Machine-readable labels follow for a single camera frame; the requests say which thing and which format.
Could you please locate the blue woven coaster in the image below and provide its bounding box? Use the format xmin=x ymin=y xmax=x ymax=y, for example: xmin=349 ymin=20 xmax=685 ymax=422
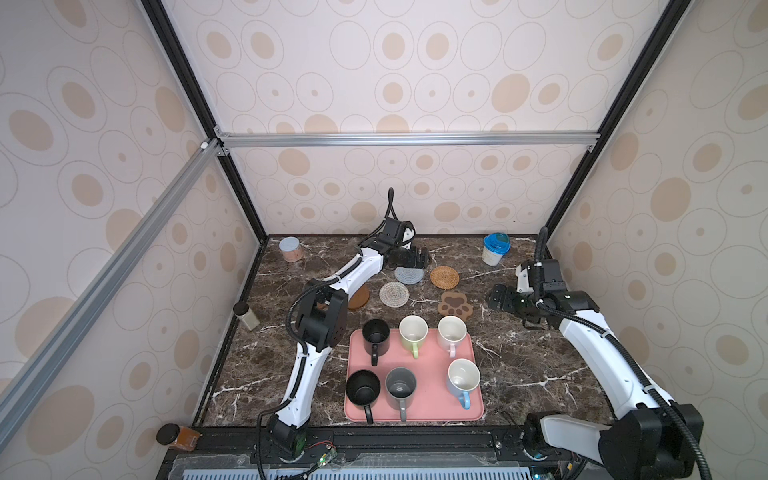
xmin=394 ymin=267 xmax=424 ymax=285

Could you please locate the rattan woven coaster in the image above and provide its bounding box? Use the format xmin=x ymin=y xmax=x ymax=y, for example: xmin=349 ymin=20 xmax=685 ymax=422
xmin=430 ymin=266 xmax=460 ymax=290

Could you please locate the multicolour woven coaster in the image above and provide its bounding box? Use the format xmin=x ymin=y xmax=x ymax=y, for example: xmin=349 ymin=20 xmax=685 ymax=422
xmin=379 ymin=281 xmax=410 ymax=308

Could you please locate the brown wooden coaster front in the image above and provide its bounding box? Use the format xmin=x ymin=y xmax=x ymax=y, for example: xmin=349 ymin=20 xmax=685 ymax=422
xmin=348 ymin=285 xmax=370 ymax=311

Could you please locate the cork paw coaster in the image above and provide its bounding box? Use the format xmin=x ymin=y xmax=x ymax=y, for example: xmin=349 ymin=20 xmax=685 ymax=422
xmin=437 ymin=291 xmax=474 ymax=321

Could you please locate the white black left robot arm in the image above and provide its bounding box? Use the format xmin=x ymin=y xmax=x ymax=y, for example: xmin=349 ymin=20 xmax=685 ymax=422
xmin=257 ymin=188 xmax=430 ymax=459

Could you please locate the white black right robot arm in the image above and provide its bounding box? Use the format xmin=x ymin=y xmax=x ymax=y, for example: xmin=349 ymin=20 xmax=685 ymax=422
xmin=487 ymin=228 xmax=712 ymax=479

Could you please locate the white cup blue lid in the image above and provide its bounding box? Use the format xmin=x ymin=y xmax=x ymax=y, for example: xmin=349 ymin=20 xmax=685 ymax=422
xmin=481 ymin=232 xmax=511 ymax=266

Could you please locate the green mug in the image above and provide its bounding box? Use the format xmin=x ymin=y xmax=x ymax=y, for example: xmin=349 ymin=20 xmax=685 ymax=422
xmin=398 ymin=315 xmax=429 ymax=359

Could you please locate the black mug rear left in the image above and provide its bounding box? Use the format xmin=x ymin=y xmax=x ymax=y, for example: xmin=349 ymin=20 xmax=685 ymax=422
xmin=362 ymin=319 xmax=391 ymax=367

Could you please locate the black mug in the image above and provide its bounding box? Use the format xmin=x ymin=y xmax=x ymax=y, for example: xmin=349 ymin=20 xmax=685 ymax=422
xmin=345 ymin=370 xmax=381 ymax=425
xmin=362 ymin=319 xmax=391 ymax=367

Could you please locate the pink plastic tray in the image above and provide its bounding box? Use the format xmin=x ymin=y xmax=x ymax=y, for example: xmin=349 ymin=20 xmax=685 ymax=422
xmin=343 ymin=328 xmax=485 ymax=423

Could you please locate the pink jar grey lid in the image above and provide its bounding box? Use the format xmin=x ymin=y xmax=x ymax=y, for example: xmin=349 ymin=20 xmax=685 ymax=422
xmin=278 ymin=236 xmax=304 ymax=263

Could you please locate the grey mug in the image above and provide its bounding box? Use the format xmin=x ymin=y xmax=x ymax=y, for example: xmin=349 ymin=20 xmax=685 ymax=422
xmin=385 ymin=367 xmax=417 ymax=422

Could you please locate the black mug front left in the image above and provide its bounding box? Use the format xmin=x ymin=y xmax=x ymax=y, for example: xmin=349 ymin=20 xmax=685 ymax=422
xmin=345 ymin=370 xmax=381 ymax=425

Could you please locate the small bottle black cap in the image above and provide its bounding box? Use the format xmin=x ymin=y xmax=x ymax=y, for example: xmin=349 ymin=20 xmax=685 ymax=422
xmin=232 ymin=301 xmax=260 ymax=331

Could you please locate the amber jar black lid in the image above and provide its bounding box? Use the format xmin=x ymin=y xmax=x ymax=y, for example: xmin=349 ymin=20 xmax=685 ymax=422
xmin=155 ymin=423 xmax=201 ymax=452

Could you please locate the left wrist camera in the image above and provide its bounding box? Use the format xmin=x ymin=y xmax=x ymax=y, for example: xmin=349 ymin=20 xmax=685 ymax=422
xmin=378 ymin=217 xmax=415 ymax=248

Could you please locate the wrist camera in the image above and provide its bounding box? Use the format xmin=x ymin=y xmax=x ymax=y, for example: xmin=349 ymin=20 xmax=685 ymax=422
xmin=515 ymin=259 xmax=567 ymax=298
xmin=378 ymin=217 xmax=415 ymax=248

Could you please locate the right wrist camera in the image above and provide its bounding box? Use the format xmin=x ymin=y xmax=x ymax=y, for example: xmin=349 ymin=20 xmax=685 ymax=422
xmin=515 ymin=259 xmax=567 ymax=298

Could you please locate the blue handled white mug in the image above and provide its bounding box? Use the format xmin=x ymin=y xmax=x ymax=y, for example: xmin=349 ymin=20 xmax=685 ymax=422
xmin=446 ymin=359 xmax=481 ymax=410

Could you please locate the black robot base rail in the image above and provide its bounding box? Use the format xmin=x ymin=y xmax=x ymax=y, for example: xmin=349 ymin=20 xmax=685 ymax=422
xmin=156 ymin=424 xmax=608 ymax=479

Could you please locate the silver aluminium frame bar rear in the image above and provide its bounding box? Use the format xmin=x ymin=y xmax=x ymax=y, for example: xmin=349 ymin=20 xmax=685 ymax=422
xmin=203 ymin=130 xmax=600 ymax=153

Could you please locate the silver aluminium frame bar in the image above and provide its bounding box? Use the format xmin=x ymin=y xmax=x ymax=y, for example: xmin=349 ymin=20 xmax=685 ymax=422
xmin=203 ymin=130 xmax=600 ymax=153
xmin=1 ymin=138 xmax=223 ymax=448

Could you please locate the silver aluminium frame bar left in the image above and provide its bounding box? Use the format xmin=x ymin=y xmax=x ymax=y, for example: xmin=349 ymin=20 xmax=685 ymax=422
xmin=1 ymin=138 xmax=223 ymax=448

